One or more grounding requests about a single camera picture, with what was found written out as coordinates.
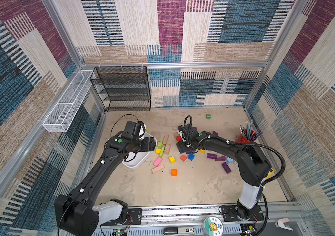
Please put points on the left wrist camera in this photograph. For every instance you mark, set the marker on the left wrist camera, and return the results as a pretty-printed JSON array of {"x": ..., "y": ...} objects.
[{"x": 142, "y": 130}]

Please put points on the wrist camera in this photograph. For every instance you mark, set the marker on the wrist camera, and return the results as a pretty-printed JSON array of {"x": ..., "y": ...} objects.
[
  {"x": 142, "y": 130},
  {"x": 183, "y": 132}
]

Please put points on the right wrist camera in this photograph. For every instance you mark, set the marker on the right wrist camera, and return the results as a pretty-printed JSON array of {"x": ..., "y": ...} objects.
[{"x": 183, "y": 132}]

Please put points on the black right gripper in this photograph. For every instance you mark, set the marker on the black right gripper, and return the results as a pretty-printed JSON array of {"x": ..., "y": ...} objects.
[{"x": 180, "y": 147}]

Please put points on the black wire shelf rack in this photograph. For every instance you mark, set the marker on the black wire shelf rack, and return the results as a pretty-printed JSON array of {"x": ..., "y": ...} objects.
[{"x": 122, "y": 88}]

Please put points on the red pen holder cup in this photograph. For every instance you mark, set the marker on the red pen holder cup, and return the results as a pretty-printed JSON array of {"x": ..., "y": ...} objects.
[{"x": 247, "y": 134}]

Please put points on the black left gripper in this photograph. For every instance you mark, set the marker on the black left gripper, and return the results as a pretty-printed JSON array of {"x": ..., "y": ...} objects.
[{"x": 149, "y": 146}]

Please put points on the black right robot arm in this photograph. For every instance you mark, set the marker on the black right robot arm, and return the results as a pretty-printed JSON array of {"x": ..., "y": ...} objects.
[{"x": 253, "y": 164}]

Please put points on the light blue cube block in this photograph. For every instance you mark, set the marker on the light blue cube block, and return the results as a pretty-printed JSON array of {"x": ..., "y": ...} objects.
[{"x": 228, "y": 160}]

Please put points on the white plastic storage bin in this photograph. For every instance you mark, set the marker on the white plastic storage bin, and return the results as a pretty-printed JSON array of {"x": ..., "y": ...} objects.
[{"x": 134, "y": 161}]

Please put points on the red cube block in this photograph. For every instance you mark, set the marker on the red cube block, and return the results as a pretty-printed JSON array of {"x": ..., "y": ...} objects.
[{"x": 178, "y": 138}]

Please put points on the pink rectangular block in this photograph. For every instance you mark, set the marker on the pink rectangular block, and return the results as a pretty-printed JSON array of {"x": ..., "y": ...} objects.
[{"x": 157, "y": 162}]

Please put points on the orange cube block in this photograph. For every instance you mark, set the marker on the orange cube block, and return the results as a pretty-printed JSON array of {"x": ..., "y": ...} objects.
[{"x": 174, "y": 173}]

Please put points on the purple cylinder block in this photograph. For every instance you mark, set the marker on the purple cylinder block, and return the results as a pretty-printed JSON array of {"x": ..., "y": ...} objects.
[{"x": 226, "y": 168}]

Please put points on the round green logo sticker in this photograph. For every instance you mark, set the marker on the round green logo sticker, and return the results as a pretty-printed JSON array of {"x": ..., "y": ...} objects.
[{"x": 212, "y": 226}]

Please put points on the red-orange small cube block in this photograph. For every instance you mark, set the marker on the red-orange small cube block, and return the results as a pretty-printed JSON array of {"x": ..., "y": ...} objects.
[{"x": 183, "y": 158}]

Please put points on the white wire mesh basket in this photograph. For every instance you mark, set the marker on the white wire mesh basket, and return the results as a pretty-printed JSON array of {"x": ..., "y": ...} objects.
[{"x": 63, "y": 113}]

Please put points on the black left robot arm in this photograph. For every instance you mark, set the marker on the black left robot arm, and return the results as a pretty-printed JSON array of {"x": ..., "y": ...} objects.
[{"x": 77, "y": 213}]

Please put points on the purple long bar block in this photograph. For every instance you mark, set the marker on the purple long bar block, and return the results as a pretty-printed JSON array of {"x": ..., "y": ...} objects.
[{"x": 212, "y": 156}]

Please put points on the long natural wood block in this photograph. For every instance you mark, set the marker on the long natural wood block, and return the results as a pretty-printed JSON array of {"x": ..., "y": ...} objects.
[{"x": 157, "y": 169}]

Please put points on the lime green flat block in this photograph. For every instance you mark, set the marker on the lime green flat block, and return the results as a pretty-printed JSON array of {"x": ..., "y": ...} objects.
[{"x": 162, "y": 152}]

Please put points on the natural wood block upright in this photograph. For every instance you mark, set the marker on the natural wood block upright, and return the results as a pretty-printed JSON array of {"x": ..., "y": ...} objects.
[{"x": 167, "y": 149}]

